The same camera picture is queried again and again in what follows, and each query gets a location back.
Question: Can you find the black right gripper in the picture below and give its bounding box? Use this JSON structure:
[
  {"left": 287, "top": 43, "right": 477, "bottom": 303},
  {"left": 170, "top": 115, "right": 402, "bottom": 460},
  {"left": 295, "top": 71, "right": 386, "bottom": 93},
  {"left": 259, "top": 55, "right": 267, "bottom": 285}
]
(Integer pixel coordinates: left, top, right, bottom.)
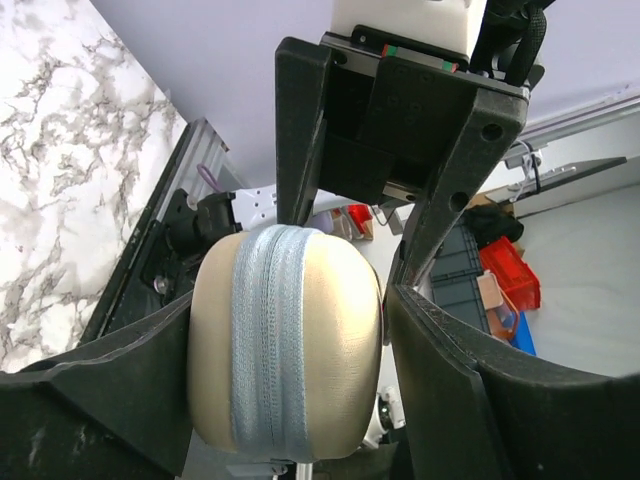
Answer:
[{"left": 275, "top": 25, "right": 529, "bottom": 287}]

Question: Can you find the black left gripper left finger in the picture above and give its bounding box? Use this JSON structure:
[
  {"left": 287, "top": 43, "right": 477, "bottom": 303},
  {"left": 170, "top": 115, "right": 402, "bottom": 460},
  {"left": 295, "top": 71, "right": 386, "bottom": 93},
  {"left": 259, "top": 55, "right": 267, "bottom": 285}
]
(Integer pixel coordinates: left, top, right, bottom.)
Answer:
[{"left": 1, "top": 294, "right": 192, "bottom": 479}]

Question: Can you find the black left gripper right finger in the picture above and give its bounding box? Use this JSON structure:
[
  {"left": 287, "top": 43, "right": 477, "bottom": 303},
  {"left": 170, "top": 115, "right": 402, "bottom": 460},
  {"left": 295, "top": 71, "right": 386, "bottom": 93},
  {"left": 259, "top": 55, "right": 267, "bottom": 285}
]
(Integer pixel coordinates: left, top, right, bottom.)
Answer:
[{"left": 387, "top": 285, "right": 639, "bottom": 479}]

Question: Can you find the beige zippered umbrella case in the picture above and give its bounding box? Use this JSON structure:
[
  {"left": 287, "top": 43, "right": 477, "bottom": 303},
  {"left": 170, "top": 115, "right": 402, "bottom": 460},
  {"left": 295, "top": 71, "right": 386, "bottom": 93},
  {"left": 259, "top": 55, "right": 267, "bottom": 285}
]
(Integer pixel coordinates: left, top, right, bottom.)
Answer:
[{"left": 187, "top": 225, "right": 383, "bottom": 463}]

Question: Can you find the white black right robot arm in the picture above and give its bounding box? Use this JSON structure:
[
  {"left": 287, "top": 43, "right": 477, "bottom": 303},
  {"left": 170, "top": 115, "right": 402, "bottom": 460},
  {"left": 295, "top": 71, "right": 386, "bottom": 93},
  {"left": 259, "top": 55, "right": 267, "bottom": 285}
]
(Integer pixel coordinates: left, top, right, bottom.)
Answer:
[{"left": 275, "top": 1, "right": 547, "bottom": 286}]

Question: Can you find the grey plastic crate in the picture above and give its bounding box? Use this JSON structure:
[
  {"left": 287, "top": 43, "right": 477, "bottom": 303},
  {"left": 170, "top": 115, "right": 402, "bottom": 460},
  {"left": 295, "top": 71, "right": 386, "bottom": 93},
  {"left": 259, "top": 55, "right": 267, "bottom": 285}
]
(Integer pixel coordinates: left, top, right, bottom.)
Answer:
[{"left": 429, "top": 220, "right": 490, "bottom": 334}]

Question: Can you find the red plastic storage bin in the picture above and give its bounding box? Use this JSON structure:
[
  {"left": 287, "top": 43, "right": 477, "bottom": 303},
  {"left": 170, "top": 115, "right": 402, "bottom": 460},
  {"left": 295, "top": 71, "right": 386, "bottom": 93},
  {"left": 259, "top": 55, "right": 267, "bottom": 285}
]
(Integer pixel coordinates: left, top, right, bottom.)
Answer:
[{"left": 479, "top": 236, "right": 541, "bottom": 311}]

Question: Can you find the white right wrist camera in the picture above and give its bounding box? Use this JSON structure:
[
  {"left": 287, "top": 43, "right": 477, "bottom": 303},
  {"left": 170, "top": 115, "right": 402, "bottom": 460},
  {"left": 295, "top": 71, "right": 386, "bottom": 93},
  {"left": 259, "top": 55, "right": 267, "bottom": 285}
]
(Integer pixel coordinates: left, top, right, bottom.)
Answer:
[{"left": 330, "top": 0, "right": 487, "bottom": 56}]

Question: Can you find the aluminium front rail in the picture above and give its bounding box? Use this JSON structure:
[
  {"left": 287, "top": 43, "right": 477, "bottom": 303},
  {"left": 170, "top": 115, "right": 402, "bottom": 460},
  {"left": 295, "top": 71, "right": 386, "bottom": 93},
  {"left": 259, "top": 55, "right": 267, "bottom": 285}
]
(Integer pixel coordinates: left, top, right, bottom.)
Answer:
[{"left": 495, "top": 88, "right": 639, "bottom": 171}]

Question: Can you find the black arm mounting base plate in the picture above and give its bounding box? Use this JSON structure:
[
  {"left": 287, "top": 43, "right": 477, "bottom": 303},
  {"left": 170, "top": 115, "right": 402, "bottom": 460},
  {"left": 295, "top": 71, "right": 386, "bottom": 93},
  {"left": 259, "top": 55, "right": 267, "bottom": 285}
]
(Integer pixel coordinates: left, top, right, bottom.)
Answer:
[{"left": 79, "top": 118, "right": 241, "bottom": 345}]

